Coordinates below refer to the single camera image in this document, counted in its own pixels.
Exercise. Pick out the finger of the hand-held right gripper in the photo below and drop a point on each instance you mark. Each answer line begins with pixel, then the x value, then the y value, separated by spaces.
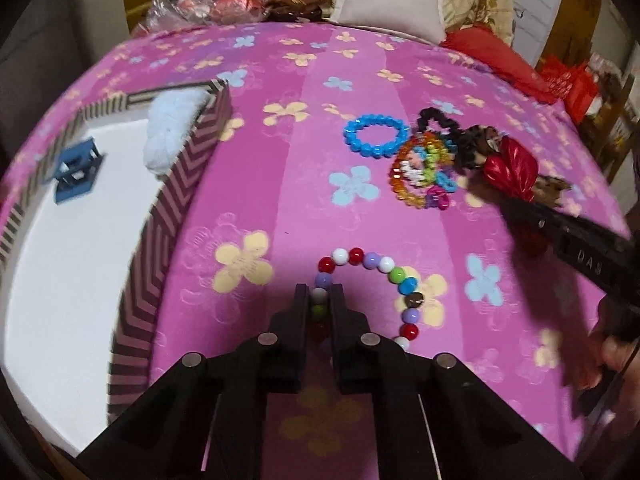
pixel 525 215

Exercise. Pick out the striped box with white inside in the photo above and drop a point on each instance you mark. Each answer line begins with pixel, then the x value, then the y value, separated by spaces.
pixel 165 240

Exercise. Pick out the grey cabinet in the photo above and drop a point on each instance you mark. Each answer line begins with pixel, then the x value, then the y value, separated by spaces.
pixel 60 35

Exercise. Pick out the pink floral bedsheet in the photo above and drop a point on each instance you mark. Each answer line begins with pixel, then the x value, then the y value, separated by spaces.
pixel 300 195

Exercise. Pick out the red bag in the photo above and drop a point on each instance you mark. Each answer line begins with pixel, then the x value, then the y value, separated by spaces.
pixel 570 85

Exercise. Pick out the person's right hand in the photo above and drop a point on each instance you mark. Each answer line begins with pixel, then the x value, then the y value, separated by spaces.
pixel 617 355

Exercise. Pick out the red pillow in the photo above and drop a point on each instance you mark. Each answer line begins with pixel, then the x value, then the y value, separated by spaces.
pixel 490 55

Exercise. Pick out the red bow hair clip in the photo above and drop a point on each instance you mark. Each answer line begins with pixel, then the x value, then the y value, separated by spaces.
pixel 510 167

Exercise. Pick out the clear plastic bag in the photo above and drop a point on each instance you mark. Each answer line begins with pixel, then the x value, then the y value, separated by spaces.
pixel 200 7

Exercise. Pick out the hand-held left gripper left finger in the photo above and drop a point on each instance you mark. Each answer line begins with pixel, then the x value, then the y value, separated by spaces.
pixel 301 305

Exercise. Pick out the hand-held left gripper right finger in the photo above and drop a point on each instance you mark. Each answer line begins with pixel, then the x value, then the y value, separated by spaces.
pixel 337 310

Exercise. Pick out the wooden chair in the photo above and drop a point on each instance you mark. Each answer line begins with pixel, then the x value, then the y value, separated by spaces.
pixel 617 110

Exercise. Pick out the dark brown scrunchie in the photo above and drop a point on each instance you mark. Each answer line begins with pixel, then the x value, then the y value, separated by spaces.
pixel 477 147

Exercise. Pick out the blue hair clip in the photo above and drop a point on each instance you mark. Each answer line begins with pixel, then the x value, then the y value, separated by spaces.
pixel 75 175

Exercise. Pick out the white fluffy scrunchie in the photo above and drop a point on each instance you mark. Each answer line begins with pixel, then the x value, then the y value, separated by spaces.
pixel 167 130

